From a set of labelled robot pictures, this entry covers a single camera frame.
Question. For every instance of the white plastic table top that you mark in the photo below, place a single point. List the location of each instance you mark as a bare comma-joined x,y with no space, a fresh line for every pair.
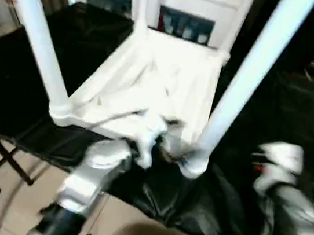
162,83

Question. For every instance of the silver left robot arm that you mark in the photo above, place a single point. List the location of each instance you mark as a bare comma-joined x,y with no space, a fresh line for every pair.
91,172

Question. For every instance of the black work mat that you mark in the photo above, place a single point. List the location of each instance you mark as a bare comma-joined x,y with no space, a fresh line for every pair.
11,73

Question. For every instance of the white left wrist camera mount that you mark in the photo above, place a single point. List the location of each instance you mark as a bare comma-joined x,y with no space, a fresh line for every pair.
151,137

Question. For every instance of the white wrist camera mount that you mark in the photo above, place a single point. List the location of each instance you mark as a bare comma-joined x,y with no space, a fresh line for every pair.
151,137
282,164

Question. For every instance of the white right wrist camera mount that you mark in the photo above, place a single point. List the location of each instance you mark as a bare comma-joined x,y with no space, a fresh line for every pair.
282,164

